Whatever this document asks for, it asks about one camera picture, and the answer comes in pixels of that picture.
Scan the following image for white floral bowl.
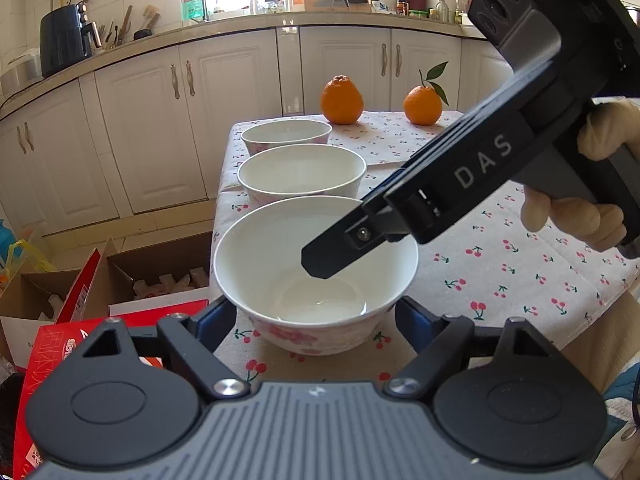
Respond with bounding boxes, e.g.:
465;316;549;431
241;119;333;156
238;144;368;206
212;195;419;356

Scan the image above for white kitchen cabinets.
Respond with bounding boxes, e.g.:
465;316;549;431
1;25;511;234

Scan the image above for right hand beige glove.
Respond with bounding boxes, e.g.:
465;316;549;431
519;98;640;254

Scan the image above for brown open cardboard box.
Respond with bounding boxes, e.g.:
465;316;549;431
1;232;213;367

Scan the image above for bumpy orange without leaf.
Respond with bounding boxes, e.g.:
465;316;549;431
320;75;363;126

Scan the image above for orange with green leaves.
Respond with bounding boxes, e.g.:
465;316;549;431
402;61;449;126

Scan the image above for red cardboard box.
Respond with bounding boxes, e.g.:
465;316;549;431
13;249;208;479

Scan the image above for yellow plastic bag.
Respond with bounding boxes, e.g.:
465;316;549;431
1;240;56;289

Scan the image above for black air fryer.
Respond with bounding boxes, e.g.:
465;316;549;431
40;2;102;78

